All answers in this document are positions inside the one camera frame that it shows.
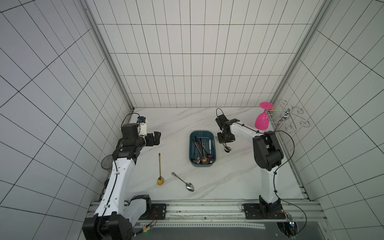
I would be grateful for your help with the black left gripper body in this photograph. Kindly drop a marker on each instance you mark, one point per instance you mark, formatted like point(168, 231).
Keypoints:
point(149, 141)

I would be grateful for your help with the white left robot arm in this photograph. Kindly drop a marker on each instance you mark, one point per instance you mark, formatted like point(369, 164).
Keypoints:
point(117, 180)

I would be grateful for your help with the grey mesh cup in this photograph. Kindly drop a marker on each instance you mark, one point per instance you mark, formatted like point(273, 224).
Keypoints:
point(107, 162)

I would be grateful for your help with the pink plastic goblet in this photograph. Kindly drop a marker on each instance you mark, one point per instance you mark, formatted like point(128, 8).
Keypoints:
point(262, 121)

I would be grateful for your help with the ornate silver teaspoon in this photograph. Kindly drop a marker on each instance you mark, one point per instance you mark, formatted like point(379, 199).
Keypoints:
point(227, 148)

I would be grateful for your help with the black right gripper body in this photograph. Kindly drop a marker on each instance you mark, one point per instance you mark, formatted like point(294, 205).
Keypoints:
point(226, 137)

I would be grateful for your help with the gold spoon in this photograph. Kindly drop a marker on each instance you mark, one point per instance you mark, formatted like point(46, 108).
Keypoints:
point(160, 180)

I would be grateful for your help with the chrome cup rack stand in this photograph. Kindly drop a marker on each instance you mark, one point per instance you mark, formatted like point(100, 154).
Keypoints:
point(289, 117)

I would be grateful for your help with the teal plastic storage box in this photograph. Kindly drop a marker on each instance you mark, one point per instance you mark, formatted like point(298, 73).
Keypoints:
point(205, 136)

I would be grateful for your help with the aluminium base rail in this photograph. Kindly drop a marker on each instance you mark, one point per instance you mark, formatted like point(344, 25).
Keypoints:
point(293, 216)

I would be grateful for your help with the copper long spoon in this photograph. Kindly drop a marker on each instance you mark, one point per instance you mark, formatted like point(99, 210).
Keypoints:
point(202, 154)

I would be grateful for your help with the white handled silver spoon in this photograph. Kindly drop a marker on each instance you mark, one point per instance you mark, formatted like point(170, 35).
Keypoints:
point(210, 156)

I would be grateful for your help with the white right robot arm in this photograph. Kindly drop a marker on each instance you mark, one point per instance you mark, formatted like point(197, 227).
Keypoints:
point(268, 155)

